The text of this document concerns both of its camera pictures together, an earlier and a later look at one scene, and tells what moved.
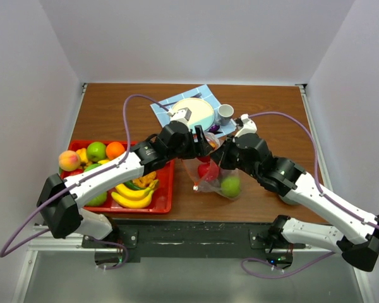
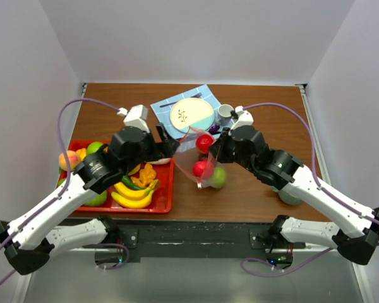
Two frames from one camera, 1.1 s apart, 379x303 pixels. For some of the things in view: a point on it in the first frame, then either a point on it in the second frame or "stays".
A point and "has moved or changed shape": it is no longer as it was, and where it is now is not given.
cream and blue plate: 202,112 stays
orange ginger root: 144,180 stays
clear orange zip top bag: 206,175 has moved or changed shape
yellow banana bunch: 133,198 stays
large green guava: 98,201 stays
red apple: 208,172 has moved or changed shape
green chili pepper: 130,184 stays
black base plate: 183,238 stays
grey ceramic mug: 224,113 stays
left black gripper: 204,148 -> 168,144
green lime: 230,186 -> 219,177
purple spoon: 214,129 stays
